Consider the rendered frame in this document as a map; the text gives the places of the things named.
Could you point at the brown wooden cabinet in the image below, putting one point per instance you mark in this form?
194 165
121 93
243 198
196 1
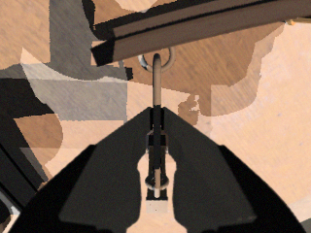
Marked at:
195 23

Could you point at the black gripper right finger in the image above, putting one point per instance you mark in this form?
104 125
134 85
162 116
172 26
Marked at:
213 189

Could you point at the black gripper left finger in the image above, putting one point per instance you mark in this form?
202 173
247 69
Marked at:
99 189

